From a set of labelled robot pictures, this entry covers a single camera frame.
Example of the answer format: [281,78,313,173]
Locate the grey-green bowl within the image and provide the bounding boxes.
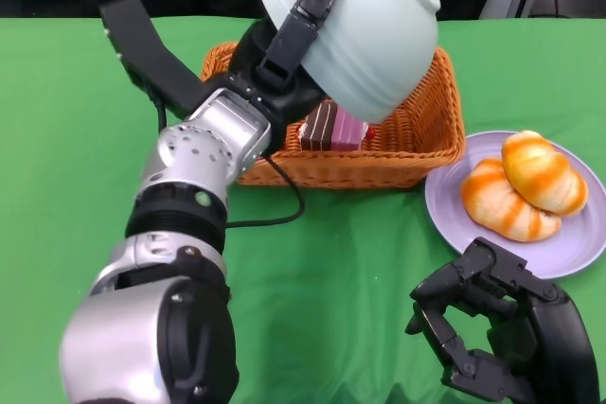
[249,0,442,124]

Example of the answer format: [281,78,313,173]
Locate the green tablecloth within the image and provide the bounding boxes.
[0,15,606,404]

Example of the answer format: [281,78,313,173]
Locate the orange wicker basket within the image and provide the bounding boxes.
[201,42,468,190]

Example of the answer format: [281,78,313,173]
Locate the lavender plate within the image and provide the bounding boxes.
[424,131,606,281]

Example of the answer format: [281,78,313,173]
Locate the shell shaped orange striped bread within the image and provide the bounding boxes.
[501,130,590,217]

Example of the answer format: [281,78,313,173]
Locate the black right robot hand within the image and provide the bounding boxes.
[405,237,602,404]

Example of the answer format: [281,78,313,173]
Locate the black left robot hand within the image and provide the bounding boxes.
[228,0,345,127]

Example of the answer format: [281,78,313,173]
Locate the round orange striped bread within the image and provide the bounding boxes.
[461,156,563,242]

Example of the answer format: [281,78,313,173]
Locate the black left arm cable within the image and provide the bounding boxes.
[154,96,307,230]

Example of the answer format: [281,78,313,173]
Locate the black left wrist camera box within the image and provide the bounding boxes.
[98,0,205,120]

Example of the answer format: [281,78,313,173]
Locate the pink and brown cake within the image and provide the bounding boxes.
[297,99,380,152]

